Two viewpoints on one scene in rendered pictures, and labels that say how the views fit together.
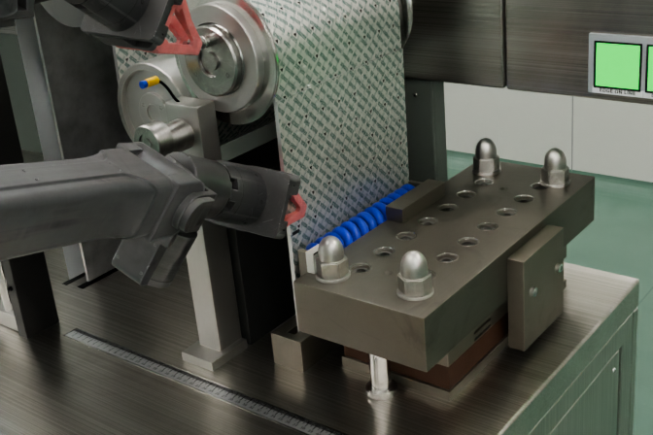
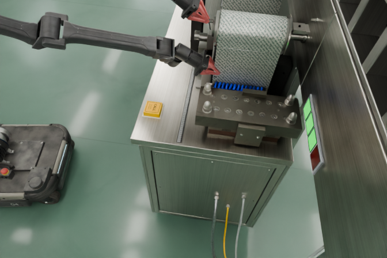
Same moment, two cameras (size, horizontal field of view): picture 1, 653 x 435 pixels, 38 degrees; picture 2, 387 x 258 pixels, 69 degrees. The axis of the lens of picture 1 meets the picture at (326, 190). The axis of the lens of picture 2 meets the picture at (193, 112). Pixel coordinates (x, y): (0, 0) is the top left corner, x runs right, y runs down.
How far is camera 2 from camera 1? 0.83 m
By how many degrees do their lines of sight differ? 52
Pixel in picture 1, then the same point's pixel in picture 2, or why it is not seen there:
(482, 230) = (247, 113)
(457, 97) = not seen: outside the picture
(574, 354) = (243, 155)
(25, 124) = not seen: outside the picture
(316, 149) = (228, 63)
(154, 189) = (148, 50)
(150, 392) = (182, 82)
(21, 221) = (102, 44)
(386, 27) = (274, 46)
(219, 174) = (185, 54)
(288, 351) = not seen: hidden behind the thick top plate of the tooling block
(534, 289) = (241, 134)
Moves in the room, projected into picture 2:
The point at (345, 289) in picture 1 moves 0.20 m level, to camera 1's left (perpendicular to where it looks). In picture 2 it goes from (201, 96) to (177, 67)
